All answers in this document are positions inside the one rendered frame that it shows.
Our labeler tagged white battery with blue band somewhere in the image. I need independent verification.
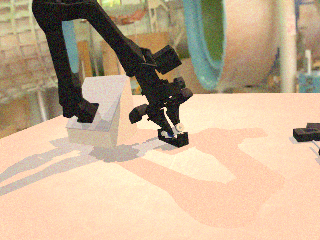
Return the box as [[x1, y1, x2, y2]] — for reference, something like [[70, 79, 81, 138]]
[[166, 123, 185, 139]]

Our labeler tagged small dark grey square piece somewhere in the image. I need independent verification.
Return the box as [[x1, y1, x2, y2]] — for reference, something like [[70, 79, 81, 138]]
[[306, 123, 320, 128]]

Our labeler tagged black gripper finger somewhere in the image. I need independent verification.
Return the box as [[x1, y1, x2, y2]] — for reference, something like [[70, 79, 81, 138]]
[[147, 109, 174, 136], [165, 101, 183, 126]]

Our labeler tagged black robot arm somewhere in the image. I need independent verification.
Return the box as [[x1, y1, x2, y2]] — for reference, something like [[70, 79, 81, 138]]
[[32, 0, 186, 124]]

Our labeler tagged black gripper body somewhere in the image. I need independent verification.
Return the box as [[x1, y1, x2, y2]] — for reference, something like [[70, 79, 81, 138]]
[[129, 77, 194, 124]]

